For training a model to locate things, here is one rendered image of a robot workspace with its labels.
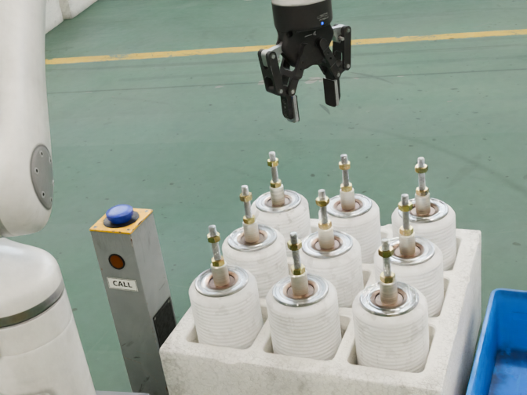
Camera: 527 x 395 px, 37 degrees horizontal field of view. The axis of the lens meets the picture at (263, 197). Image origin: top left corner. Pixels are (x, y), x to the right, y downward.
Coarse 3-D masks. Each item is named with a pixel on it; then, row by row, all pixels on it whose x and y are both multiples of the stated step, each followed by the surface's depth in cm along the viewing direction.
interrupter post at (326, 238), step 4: (332, 228) 113; (320, 232) 113; (324, 232) 112; (328, 232) 112; (332, 232) 113; (320, 236) 113; (324, 236) 113; (328, 236) 113; (332, 236) 113; (320, 240) 113; (324, 240) 113; (328, 240) 113; (332, 240) 113; (320, 244) 114; (324, 244) 113; (328, 244) 113; (332, 244) 113
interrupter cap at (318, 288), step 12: (288, 276) 108; (312, 276) 107; (276, 288) 105; (288, 288) 106; (312, 288) 105; (324, 288) 104; (276, 300) 103; (288, 300) 103; (300, 300) 102; (312, 300) 102
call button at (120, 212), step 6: (108, 210) 116; (114, 210) 115; (120, 210) 115; (126, 210) 115; (132, 210) 115; (108, 216) 114; (114, 216) 114; (120, 216) 114; (126, 216) 114; (114, 222) 115; (120, 222) 115
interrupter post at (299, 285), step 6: (306, 270) 104; (294, 276) 103; (300, 276) 103; (306, 276) 103; (294, 282) 103; (300, 282) 103; (306, 282) 103; (294, 288) 104; (300, 288) 103; (306, 288) 104; (294, 294) 104; (300, 294) 104
